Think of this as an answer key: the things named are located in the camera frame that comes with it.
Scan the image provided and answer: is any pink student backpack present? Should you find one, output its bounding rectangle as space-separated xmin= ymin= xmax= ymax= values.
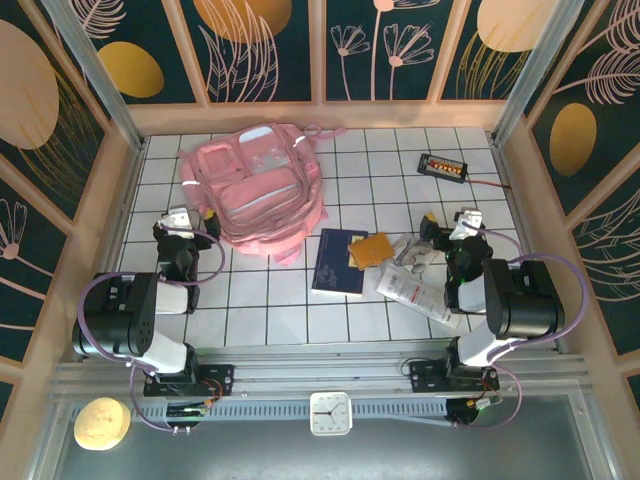
xmin=178 ymin=123 xmax=347 ymax=266

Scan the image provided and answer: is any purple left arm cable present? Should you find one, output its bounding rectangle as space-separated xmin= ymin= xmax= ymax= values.
xmin=79 ymin=224 xmax=226 ymax=436

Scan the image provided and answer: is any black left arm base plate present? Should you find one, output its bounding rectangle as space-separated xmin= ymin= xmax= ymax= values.
xmin=143 ymin=363 xmax=236 ymax=399

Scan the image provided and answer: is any red and black wire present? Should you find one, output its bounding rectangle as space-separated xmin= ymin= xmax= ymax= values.
xmin=464 ymin=177 xmax=512 ymax=190

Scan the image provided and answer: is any aluminium frame post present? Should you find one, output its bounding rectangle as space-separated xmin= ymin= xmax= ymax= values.
xmin=492 ymin=0 xmax=586 ymax=146
xmin=42 ymin=0 xmax=147 ymax=151

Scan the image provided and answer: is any round yellow sponge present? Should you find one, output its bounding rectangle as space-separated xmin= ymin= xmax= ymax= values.
xmin=73 ymin=397 xmax=133 ymax=451

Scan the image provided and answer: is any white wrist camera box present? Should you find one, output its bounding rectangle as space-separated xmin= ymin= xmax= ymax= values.
xmin=158 ymin=207 xmax=195 ymax=237
xmin=452 ymin=207 xmax=485 ymax=236

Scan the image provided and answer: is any clear bag of items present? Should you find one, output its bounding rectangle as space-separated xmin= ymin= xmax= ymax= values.
xmin=393 ymin=234 xmax=426 ymax=267

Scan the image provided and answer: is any orange notebook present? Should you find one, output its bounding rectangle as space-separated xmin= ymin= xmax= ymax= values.
xmin=347 ymin=232 xmax=395 ymax=271

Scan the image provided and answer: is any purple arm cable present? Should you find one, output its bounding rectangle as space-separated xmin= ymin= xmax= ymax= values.
xmin=457 ymin=222 xmax=589 ymax=431
xmin=79 ymin=224 xmax=226 ymax=436

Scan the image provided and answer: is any white printed packet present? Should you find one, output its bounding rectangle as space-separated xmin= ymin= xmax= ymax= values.
xmin=375 ymin=263 xmax=464 ymax=330

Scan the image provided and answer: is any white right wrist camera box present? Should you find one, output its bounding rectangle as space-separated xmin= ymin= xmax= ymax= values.
xmin=452 ymin=207 xmax=485 ymax=236

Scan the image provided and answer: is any grey slotted cable duct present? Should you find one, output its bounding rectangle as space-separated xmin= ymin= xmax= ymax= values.
xmin=69 ymin=399 xmax=451 ymax=426

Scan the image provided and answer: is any black connector board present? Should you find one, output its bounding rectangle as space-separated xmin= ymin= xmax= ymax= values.
xmin=417 ymin=153 xmax=470 ymax=185

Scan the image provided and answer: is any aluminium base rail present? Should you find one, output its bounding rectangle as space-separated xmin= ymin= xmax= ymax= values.
xmin=49 ymin=353 xmax=586 ymax=401

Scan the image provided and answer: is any dark blue book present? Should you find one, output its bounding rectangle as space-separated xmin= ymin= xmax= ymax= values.
xmin=310 ymin=228 xmax=370 ymax=300

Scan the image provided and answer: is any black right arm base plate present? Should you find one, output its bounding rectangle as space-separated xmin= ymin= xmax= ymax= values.
xmin=408 ymin=359 xmax=501 ymax=394

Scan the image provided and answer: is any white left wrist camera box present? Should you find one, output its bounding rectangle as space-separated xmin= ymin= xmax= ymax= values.
xmin=158 ymin=207 xmax=195 ymax=237

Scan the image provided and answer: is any white square clock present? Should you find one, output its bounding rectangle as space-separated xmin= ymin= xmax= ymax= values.
xmin=308 ymin=391 xmax=354 ymax=438

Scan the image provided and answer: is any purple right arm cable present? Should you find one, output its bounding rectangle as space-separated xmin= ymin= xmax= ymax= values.
xmin=457 ymin=222 xmax=589 ymax=431

